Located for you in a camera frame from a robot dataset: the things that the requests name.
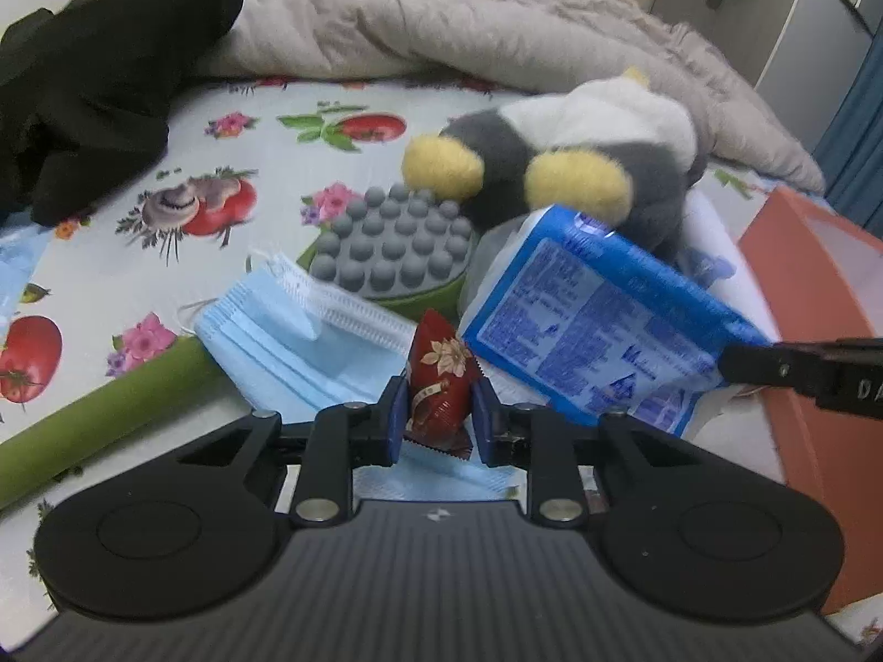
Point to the white plastic bag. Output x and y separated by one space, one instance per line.
493 262

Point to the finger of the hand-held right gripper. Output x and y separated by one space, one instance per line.
772 365

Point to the stack of blue face masks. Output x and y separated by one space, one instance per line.
276 331

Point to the grey white yellow plush toy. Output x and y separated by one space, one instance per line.
607 124

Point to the black clothing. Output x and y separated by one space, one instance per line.
103 69

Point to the dark red flower snack packet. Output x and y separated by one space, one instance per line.
434 372

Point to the floral printed tablecloth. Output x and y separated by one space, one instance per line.
227 234

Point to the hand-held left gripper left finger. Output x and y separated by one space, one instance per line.
394 420

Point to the beige quilted jacket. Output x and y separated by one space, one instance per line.
483 14

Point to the light blue printed cloth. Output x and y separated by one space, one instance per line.
17 269

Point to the white cabinet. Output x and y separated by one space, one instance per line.
759 7

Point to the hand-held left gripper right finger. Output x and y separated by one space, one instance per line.
483 420

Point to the orange box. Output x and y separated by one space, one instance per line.
814 269

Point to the blue printed packet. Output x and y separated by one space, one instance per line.
586 317

